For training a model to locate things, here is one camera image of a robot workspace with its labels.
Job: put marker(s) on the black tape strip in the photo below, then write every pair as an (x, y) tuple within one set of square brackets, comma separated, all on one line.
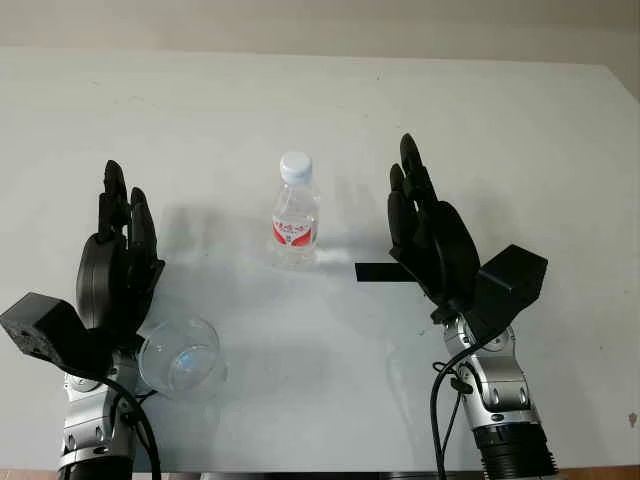
[(380, 272)]

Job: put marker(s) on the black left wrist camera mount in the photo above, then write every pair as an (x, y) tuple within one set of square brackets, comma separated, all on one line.
[(40, 325)]

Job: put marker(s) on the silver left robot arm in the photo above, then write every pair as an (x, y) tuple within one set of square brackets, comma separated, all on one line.
[(92, 420)]

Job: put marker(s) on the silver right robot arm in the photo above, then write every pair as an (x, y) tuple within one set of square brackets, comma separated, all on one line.
[(505, 390)]

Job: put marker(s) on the clear water bottle red label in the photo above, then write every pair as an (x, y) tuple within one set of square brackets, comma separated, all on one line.
[(296, 220)]

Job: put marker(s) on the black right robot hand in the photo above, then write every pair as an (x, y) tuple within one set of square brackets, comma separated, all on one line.
[(450, 250)]

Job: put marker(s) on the clear plastic cup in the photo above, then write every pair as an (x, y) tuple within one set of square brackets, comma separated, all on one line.
[(180, 357)]

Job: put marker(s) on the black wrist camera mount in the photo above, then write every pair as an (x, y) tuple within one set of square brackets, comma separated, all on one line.
[(40, 325), (515, 280)]

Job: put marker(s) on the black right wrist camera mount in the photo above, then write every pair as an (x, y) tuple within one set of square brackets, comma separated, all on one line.
[(515, 280)]

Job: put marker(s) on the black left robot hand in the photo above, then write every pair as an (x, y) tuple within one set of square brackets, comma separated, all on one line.
[(100, 280)]

